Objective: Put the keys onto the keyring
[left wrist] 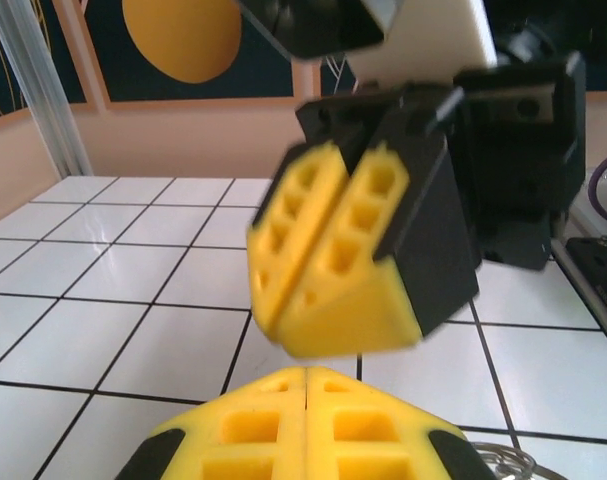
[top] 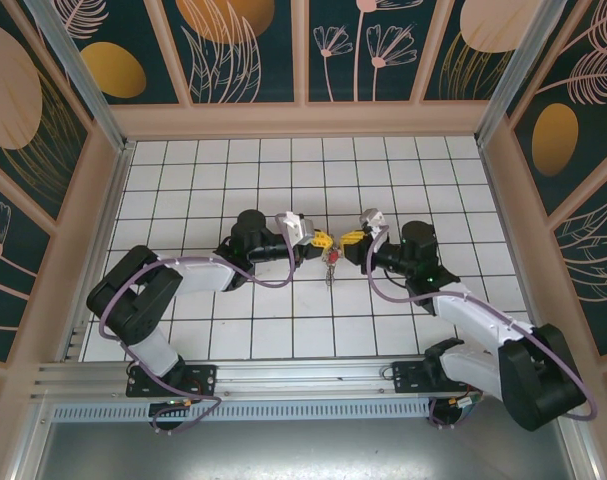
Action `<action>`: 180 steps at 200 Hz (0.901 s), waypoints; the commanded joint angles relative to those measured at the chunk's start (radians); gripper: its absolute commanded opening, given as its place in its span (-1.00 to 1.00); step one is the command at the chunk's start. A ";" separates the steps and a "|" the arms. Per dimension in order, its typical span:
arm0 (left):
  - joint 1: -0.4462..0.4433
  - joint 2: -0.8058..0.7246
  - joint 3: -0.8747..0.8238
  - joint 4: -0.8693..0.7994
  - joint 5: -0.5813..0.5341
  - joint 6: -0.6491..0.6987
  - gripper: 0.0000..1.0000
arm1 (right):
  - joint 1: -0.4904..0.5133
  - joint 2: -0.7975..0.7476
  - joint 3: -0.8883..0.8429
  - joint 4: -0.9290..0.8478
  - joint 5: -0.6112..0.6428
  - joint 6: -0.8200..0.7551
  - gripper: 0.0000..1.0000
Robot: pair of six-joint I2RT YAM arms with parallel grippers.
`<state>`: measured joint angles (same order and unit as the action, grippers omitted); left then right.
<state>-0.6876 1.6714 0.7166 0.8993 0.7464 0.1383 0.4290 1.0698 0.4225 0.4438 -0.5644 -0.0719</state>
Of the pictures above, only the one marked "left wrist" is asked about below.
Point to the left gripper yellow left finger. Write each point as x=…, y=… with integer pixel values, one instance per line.
x=208, y=440

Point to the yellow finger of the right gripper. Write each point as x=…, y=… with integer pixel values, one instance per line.
x=283, y=260
x=423, y=250

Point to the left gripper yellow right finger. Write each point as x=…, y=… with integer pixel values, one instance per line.
x=393, y=440

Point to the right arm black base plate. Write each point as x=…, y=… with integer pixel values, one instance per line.
x=598, y=280

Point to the aluminium corner post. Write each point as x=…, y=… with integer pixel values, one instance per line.
x=48, y=100

